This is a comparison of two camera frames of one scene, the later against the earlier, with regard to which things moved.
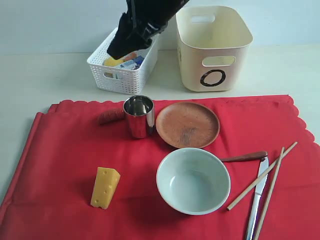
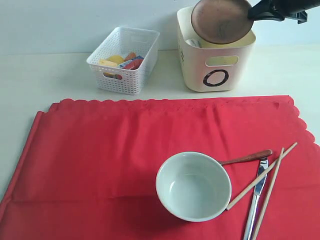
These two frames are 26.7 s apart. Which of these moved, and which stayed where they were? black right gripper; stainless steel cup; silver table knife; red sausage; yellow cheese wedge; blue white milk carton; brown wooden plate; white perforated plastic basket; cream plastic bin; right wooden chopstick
Moved: red sausage; brown wooden plate; black right gripper; stainless steel cup; yellow cheese wedge
Stayed: blue white milk carton; cream plastic bin; right wooden chopstick; white perforated plastic basket; silver table knife
